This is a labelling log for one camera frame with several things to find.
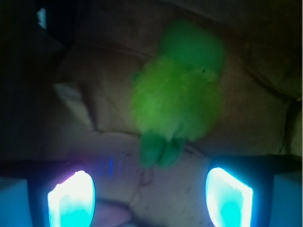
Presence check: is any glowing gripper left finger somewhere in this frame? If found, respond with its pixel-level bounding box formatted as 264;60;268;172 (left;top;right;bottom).
0;160;96;227

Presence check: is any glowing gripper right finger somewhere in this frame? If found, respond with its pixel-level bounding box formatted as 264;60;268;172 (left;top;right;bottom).
205;155;303;227

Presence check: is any green fluffy plush animal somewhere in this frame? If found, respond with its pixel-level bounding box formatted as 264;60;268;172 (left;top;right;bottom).
130;20;226;168

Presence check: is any brown paper bag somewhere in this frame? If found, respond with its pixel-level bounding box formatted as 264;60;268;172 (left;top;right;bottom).
0;0;303;227

